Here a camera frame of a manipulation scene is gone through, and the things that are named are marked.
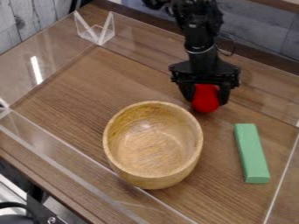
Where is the black cable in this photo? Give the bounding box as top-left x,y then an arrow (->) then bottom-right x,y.
0,201 -> 29,224

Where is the green rectangular block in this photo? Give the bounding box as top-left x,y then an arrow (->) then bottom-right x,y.
234,123 -> 271,184

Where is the wooden bowl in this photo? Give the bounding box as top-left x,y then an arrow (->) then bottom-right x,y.
102,101 -> 204,189

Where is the clear acrylic tray enclosure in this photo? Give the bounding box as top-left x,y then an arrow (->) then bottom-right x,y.
0,16 -> 299,224

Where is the red felt strawberry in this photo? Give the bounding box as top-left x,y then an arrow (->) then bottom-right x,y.
190,84 -> 220,113

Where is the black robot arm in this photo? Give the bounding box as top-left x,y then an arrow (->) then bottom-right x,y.
141,0 -> 240,106

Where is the black metal bracket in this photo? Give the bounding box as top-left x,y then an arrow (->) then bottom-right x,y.
26,195 -> 68,224

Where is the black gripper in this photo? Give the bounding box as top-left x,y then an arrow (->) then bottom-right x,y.
168,49 -> 240,106

